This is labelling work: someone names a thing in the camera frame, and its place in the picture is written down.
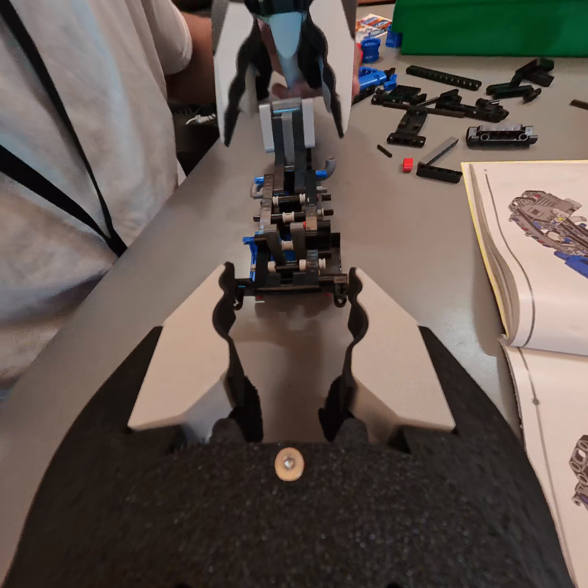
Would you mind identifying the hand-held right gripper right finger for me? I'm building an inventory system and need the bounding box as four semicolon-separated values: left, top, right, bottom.
318;266;456;444

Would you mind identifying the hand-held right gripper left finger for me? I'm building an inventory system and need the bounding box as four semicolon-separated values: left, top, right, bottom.
128;262;265;444

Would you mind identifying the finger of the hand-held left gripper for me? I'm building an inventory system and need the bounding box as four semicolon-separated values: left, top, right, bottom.
213;0;258;148
322;0;358;138

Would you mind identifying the black blue lego model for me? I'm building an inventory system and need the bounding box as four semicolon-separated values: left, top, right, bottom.
243;96;350;307

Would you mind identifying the lego instruction booklet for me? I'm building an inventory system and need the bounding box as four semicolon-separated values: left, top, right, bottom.
461;158;588;588

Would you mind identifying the blue lego connector piece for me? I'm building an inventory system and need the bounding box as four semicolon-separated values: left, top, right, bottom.
358;66;398;92

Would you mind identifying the lego sticker sheet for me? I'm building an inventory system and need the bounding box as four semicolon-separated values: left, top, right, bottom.
355;14;393;41

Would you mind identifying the pile of black lego pieces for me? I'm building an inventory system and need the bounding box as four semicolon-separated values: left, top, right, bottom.
371;57;556;149

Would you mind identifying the dark grey lego tile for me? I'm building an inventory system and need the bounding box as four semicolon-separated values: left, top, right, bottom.
429;136;459;166

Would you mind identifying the short black lego beam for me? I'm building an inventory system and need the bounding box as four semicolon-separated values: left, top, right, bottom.
416;163;463;184

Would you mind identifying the person's left hand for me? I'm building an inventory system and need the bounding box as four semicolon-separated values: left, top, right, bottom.
271;80;322;99

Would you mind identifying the person's white shirt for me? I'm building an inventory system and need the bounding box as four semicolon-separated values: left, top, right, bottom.
0;0;194;391

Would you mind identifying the green plastic bin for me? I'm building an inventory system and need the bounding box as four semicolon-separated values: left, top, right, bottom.
390;0;588;58

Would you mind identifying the black lego frame brick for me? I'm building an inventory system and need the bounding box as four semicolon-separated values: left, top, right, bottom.
466;123;539;148

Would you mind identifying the black lanyard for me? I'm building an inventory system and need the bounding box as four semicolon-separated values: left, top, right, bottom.
0;0;128;258

